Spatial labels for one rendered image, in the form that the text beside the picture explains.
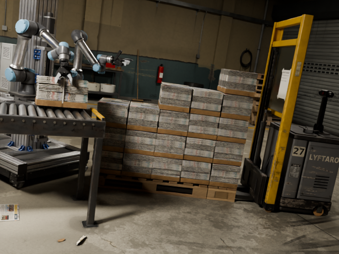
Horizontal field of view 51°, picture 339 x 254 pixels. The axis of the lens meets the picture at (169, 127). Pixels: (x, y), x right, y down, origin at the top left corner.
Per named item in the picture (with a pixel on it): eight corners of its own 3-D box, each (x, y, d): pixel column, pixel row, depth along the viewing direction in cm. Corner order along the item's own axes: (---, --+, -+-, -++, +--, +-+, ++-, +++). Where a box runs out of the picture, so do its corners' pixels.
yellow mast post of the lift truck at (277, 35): (244, 177, 414) (274, 22, 383) (251, 178, 415) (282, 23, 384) (246, 180, 405) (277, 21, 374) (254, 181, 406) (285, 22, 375)
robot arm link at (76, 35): (73, 25, 348) (102, 68, 351) (78, 27, 358) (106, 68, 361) (64, 33, 350) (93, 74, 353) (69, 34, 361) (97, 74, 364)
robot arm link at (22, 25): (25, 84, 314) (40, 23, 299) (10, 84, 301) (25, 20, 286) (16, 79, 319) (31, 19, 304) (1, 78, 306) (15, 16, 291)
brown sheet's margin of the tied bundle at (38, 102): (54, 104, 302) (55, 99, 301) (58, 106, 275) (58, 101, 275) (34, 103, 295) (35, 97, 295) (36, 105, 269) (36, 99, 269)
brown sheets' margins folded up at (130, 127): (95, 160, 380) (100, 114, 371) (202, 173, 391) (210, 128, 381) (90, 172, 342) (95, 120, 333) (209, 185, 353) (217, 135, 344)
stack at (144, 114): (94, 173, 383) (102, 96, 368) (200, 185, 393) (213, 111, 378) (88, 186, 345) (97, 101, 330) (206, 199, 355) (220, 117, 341)
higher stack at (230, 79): (200, 185, 393) (219, 67, 370) (226, 188, 396) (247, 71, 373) (206, 199, 356) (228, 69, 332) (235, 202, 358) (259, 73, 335)
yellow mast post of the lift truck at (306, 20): (263, 199, 350) (300, 15, 318) (271, 200, 351) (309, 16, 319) (266, 203, 341) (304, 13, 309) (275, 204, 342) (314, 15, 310)
